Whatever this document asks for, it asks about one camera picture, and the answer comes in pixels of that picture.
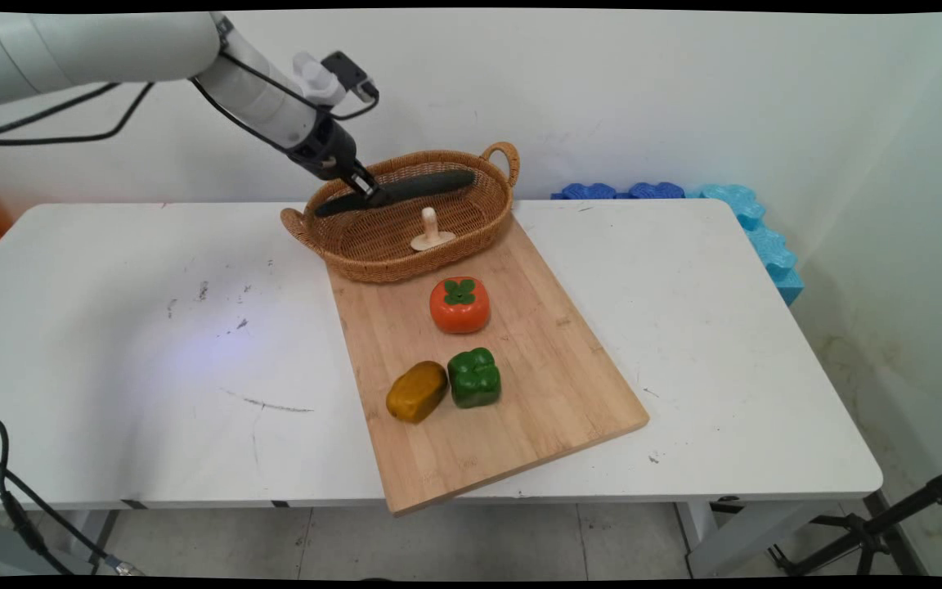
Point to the white table leg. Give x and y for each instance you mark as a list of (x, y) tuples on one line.
[(733, 536), (93, 536)]

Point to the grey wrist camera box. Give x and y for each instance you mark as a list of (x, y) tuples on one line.
[(348, 74)]

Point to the light blue foam mat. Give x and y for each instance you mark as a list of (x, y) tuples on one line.
[(769, 245)]

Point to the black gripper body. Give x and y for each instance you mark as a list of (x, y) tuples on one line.
[(328, 151)]

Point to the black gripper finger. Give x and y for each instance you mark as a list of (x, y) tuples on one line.
[(365, 178), (381, 198)]

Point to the wooden cutting board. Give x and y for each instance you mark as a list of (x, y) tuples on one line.
[(512, 384)]

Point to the green toy bell pepper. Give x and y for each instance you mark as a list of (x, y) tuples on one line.
[(474, 378)]

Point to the woven wicker basket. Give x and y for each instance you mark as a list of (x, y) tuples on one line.
[(405, 237)]

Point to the beige toy mushroom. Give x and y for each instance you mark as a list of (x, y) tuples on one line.
[(430, 236)]

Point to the black tripod stand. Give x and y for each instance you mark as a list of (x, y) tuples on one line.
[(872, 532)]

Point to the orange toy persimmon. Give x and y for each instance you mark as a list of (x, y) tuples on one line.
[(460, 309)]

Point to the dark green toy cucumber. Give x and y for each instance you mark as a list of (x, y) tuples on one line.
[(430, 185)]

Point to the yellow-brown toy potato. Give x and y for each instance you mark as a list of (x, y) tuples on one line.
[(416, 393)]

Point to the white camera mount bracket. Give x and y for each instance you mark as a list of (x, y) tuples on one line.
[(316, 79)]

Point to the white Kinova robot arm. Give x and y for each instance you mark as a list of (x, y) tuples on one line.
[(103, 49)]

